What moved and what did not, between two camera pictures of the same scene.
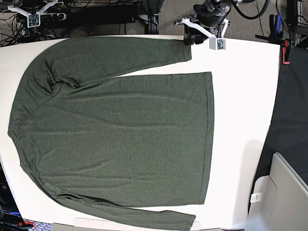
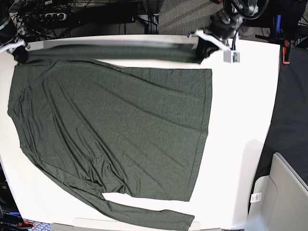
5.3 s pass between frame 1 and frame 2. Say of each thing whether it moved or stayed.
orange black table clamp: stayed
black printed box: stayed
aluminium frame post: stayed
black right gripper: moved
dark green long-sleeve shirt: moved
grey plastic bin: stayed
